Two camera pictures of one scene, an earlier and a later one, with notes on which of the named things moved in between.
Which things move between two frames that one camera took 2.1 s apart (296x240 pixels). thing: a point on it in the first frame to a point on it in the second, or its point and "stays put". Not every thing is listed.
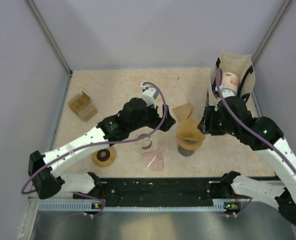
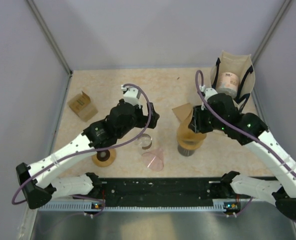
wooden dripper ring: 189,144 stays put
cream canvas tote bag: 241,65 stays put
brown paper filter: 183,111 stays put
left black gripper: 157,121 to 143,119
